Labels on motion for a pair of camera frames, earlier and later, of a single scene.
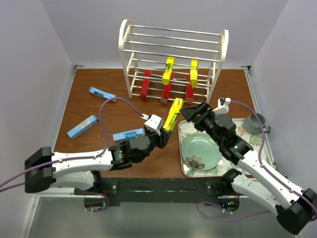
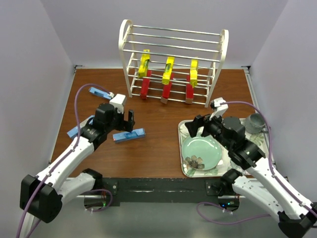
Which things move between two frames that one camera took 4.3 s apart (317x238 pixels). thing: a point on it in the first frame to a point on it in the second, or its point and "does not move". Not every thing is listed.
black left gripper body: [156, 140] to [120, 123]
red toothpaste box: [166, 90] does not move
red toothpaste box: [145, 85] does not move
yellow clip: [175, 110] to [144, 58]
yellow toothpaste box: [193, 72] does not move
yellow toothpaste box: [168, 70] does not move
